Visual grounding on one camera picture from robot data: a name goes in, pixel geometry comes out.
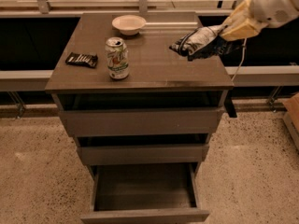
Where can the grey top drawer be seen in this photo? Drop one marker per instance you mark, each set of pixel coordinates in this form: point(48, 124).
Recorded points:
point(141, 122)

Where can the grey drawer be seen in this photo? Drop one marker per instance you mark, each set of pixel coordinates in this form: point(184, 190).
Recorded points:
point(163, 193)
point(142, 154)
point(141, 122)

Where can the metal window railing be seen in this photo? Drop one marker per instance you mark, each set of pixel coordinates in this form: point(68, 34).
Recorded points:
point(140, 3)

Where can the green white soda can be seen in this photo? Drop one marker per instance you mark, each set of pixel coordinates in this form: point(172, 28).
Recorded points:
point(117, 58)

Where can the grey bottom drawer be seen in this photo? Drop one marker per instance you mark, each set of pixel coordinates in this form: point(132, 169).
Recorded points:
point(163, 193)

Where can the grey middle drawer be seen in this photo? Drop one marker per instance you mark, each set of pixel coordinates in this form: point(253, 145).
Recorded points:
point(142, 154)

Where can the grey drawer cabinet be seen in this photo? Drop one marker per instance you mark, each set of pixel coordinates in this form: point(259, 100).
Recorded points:
point(158, 78)

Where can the black snack bar wrapper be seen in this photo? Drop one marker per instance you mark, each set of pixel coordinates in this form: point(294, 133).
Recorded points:
point(78, 59)

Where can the blue chip bag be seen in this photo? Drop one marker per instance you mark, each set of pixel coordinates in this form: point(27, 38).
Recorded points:
point(205, 42)

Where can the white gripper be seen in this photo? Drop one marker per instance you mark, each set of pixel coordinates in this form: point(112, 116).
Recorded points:
point(270, 7)

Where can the white ceramic bowl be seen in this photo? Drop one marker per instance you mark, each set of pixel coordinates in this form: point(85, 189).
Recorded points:
point(129, 24)

